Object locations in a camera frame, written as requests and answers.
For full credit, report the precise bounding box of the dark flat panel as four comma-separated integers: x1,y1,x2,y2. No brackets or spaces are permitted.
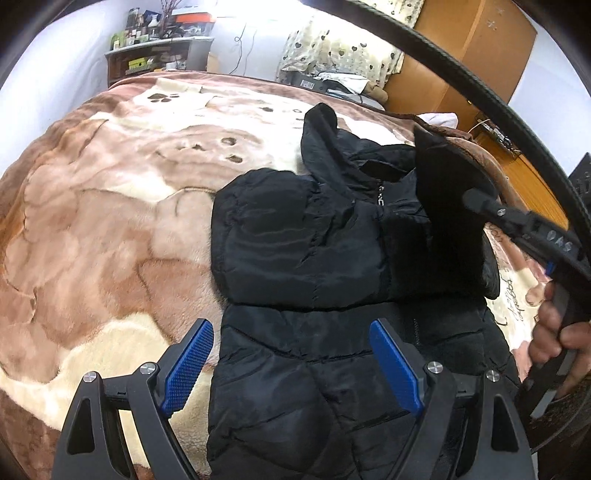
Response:
569,153,591,191

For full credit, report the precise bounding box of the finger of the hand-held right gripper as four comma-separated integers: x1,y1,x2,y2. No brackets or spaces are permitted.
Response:
463,188,509,223

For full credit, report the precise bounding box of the person's right hand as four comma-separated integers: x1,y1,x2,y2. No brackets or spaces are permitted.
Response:
529,281,591,402

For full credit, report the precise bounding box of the cluster of bottles and jars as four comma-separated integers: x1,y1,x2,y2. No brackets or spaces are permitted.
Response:
108,7,178,49

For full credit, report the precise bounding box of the thick black cable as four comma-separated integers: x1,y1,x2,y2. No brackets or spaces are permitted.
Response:
329,0,591,324

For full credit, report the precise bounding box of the wooden nightstand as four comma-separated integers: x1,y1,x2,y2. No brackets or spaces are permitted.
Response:
471,120,573,232

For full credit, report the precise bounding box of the brown printed blanket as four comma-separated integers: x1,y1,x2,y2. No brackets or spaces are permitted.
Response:
0,71,555,480

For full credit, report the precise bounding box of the wooden shelf unit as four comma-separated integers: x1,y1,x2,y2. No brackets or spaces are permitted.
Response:
104,37,215,88

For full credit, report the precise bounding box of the thin hanging wire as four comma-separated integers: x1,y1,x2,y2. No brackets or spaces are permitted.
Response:
233,18,257,77

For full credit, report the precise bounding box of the white pillow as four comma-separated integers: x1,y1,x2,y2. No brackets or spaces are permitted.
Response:
422,112,460,132

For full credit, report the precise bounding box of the wooden wardrobe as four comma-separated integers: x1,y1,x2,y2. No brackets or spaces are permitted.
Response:
383,0,539,125

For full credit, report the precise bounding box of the heart print curtain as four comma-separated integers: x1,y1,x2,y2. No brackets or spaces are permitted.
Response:
281,0,426,84

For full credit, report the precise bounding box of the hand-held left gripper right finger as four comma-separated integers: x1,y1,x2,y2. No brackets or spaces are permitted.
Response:
369,318,541,480

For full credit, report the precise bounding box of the dark cardboard box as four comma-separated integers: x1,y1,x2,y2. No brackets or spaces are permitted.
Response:
281,69,324,93

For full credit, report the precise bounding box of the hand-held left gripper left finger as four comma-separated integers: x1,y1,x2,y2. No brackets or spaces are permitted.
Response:
52,318,215,480

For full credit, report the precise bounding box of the black puffer jacket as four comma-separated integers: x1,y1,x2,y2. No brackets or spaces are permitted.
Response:
206,104,522,480

